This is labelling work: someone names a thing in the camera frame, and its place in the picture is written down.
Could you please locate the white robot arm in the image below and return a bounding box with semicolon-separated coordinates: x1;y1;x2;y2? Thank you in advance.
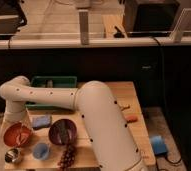
0;76;148;171

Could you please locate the dark purple bowl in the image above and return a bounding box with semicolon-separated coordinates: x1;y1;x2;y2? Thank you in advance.
48;119;77;145

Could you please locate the red bowl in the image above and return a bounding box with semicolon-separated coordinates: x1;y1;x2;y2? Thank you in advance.
3;123;32;147

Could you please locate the small metal bowl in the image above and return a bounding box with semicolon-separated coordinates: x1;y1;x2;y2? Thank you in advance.
5;148;22;164

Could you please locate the orange carrot toy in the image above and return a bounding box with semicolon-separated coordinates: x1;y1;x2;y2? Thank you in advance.
125;115;138;123

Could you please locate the green plastic bin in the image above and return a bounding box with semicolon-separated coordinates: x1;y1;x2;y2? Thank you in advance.
26;76;77;110

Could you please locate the blue sponge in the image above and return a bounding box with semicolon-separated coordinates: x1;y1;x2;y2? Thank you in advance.
32;115;52;130

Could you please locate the wooden table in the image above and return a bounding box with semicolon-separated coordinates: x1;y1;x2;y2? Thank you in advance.
0;81;157;171

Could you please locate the purple grape bunch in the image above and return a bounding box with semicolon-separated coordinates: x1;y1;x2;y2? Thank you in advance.
58;144;76;171

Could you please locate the blue box on floor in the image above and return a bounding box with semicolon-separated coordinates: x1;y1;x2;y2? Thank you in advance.
150;136;168;155

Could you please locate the blue plastic cup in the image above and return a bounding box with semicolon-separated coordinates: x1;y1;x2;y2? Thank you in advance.
32;143;50;160

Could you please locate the metal frame post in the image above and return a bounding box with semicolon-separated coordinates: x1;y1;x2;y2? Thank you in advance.
79;9;89;45

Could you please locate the black cable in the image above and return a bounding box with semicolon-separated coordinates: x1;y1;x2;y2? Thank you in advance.
151;35;183;166

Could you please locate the black box behind rail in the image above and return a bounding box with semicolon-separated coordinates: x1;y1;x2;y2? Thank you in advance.
123;0;180;32

